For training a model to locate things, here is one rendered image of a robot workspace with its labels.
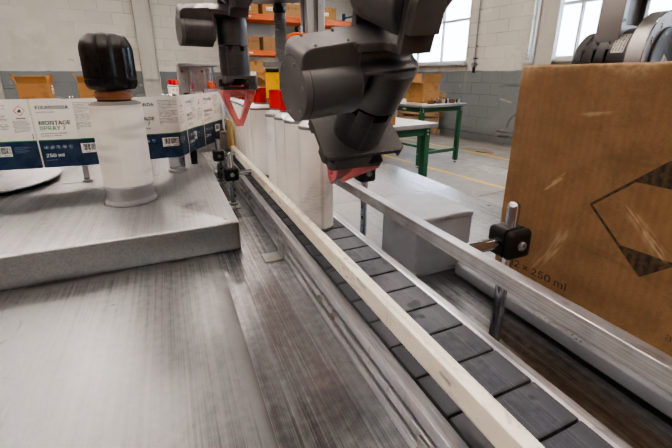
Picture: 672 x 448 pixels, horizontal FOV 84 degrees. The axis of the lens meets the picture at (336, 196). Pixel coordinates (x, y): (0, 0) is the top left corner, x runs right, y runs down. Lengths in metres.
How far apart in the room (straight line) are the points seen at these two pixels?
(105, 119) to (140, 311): 0.36
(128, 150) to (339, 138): 0.44
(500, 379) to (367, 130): 0.26
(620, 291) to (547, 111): 0.20
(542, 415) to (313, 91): 0.30
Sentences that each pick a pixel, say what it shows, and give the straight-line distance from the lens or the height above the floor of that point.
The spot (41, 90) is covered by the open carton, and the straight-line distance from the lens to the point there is 6.23.
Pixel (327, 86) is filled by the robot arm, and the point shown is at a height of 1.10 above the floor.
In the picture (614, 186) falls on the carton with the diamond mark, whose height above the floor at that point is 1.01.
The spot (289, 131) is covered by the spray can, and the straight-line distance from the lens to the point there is 0.61.
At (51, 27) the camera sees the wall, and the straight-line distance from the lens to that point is 8.38.
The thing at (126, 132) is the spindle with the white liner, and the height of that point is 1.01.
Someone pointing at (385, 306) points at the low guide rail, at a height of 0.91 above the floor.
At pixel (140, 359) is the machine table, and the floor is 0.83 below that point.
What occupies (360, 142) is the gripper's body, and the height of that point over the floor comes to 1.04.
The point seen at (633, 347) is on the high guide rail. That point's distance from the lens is 0.28.
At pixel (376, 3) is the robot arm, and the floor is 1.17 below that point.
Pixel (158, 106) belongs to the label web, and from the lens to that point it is 0.98.
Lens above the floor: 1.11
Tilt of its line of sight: 18 degrees down
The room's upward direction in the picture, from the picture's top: straight up
